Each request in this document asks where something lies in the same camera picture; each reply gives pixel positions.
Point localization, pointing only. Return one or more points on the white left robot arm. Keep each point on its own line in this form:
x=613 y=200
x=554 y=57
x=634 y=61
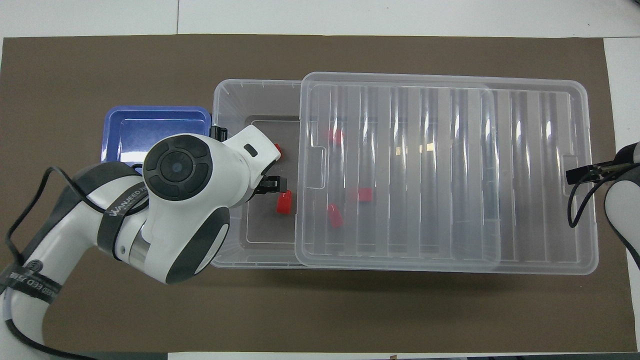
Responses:
x=165 y=240

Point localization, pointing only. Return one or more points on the blue plastic tray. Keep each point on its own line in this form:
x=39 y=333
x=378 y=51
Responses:
x=130 y=130

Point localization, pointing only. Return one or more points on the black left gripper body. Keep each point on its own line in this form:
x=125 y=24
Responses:
x=267 y=185

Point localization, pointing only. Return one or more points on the red block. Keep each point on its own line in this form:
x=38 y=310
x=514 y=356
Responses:
x=335 y=135
x=335 y=216
x=284 y=204
x=364 y=195
x=277 y=150

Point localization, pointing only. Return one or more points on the clear ribbed box lid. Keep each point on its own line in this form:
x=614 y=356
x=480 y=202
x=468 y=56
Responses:
x=540 y=150

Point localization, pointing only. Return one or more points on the clear plastic storage box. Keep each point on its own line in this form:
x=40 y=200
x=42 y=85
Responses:
x=270 y=227

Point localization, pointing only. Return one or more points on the brown table mat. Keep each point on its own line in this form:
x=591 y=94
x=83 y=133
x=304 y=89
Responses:
x=320 y=310

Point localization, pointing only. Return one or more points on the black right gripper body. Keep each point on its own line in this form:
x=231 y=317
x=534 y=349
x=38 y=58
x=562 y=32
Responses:
x=591 y=173

